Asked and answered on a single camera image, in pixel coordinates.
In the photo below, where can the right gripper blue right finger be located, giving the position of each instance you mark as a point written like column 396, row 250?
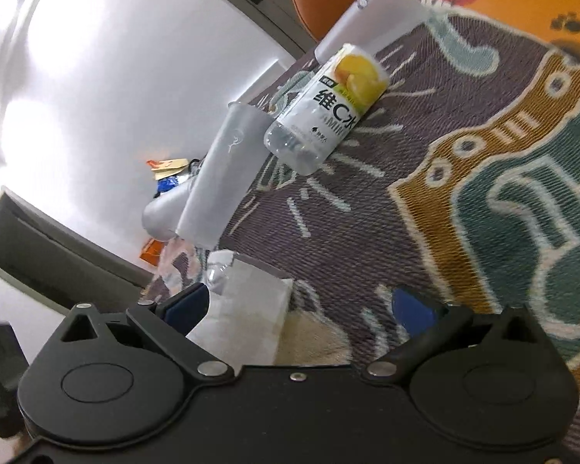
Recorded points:
column 414, row 313

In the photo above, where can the orange snack packages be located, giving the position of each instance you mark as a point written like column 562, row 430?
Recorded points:
column 166, row 173

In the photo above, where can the vitamin C water bottle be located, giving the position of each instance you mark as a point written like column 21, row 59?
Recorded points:
column 326, row 110

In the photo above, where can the patterned woven tablecloth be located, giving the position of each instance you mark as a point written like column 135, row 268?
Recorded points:
column 462, row 183

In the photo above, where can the frosted cup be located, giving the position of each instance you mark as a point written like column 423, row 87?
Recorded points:
column 371, row 25
column 248, row 302
column 161, row 216
column 228, row 169

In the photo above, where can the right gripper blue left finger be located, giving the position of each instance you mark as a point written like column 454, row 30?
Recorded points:
column 186, row 309

